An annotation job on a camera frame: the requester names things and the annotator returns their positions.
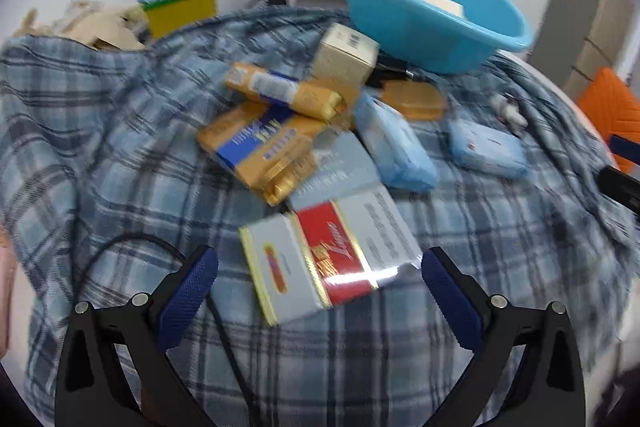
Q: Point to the grey blue flat box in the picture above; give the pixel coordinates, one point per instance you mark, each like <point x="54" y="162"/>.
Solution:
<point x="340" y="172"/>

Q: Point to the beige cloth pile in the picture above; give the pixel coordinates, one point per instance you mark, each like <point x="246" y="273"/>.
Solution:
<point x="95" y="29"/>

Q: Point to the small black object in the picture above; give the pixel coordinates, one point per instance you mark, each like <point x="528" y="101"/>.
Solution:
<point x="395" y="68"/>

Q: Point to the small cream barcode box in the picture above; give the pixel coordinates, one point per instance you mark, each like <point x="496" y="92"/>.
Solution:
<point x="340" y="62"/>

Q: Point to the light blue tissue pack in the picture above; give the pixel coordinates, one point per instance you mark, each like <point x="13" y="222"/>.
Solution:
<point x="395" y="142"/>

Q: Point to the orange chair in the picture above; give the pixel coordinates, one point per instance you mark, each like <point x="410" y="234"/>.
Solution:
<point x="610" y="107"/>

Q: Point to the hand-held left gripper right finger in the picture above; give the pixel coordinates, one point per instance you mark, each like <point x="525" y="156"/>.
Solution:
<point x="450" y="302"/>

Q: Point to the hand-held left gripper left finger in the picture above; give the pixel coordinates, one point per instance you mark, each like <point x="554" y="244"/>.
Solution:
<point x="187" y="297"/>

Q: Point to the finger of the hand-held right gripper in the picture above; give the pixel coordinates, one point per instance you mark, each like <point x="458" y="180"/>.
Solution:
<point x="622" y="189"/>
<point x="627" y="149"/>

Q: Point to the blue plaid blanket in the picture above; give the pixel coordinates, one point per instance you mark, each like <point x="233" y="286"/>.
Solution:
<point x="125" y="132"/>

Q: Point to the orange and blue biscuit packet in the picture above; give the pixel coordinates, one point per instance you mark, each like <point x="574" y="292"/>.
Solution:
<point x="250" y="139"/>

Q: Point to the large cream box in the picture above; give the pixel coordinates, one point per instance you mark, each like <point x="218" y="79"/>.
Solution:
<point x="440" y="3"/>

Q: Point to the red and silver packet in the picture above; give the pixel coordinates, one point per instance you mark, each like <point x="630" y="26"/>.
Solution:
<point x="340" y="252"/>

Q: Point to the gold foil packet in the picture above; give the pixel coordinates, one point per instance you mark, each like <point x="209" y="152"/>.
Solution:
<point x="285" y="89"/>
<point x="287" y="177"/>

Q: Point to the yellow bin green rim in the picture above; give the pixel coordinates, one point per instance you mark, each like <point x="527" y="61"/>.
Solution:
<point x="180" y="14"/>

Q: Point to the blue plastic basin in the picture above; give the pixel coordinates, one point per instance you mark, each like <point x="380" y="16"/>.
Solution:
<point x="400" y="37"/>

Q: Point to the light blue wipes pack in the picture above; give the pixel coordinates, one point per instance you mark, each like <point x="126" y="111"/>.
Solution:
<point x="485" y="149"/>

